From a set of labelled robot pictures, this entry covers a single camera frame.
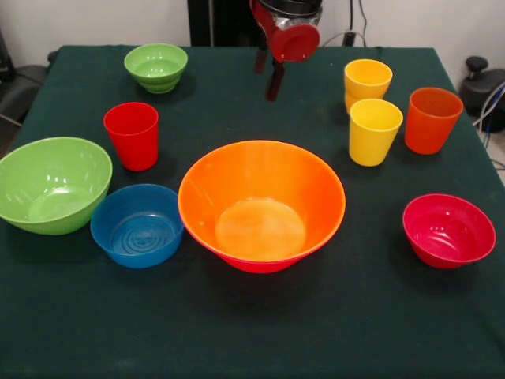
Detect orange cup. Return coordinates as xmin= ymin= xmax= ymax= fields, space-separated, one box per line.
xmin=404 ymin=88 xmax=464 ymax=156

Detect blue and white cables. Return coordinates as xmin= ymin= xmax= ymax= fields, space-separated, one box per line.
xmin=472 ymin=81 xmax=505 ymax=135

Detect red cup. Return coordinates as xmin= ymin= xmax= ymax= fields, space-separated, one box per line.
xmin=103 ymin=102 xmax=160 ymax=172

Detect large green bowl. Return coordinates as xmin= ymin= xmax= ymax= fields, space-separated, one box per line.
xmin=0 ymin=137 xmax=114 ymax=237

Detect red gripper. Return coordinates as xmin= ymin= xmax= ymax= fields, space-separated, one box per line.
xmin=250 ymin=0 xmax=321 ymax=103

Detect large pink bowl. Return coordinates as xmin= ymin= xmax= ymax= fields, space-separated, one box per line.
xmin=184 ymin=219 xmax=345 ymax=274

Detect red bowl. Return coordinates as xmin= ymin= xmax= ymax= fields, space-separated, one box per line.
xmin=402 ymin=193 xmax=497 ymax=270

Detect black equipment base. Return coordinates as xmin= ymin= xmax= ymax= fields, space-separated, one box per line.
xmin=459 ymin=56 xmax=505 ymax=118

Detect dark green tablecloth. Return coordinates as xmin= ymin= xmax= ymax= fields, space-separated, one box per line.
xmin=0 ymin=45 xmax=505 ymax=379

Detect white cable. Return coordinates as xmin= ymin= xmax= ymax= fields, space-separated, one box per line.
xmin=321 ymin=29 xmax=368 ymax=47

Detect blue bowl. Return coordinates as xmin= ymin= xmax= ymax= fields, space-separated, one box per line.
xmin=90 ymin=183 xmax=185 ymax=270

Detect black cabinet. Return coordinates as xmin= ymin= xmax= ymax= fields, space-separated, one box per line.
xmin=188 ymin=0 xmax=312 ymax=47

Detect small green bowl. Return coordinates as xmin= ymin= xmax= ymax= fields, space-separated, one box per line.
xmin=123 ymin=43 xmax=189 ymax=95

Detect black chair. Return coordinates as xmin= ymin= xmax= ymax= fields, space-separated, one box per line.
xmin=0 ymin=27 xmax=59 ymax=127

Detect large orange bowl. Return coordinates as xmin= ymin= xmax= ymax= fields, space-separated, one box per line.
xmin=178 ymin=139 xmax=347 ymax=264

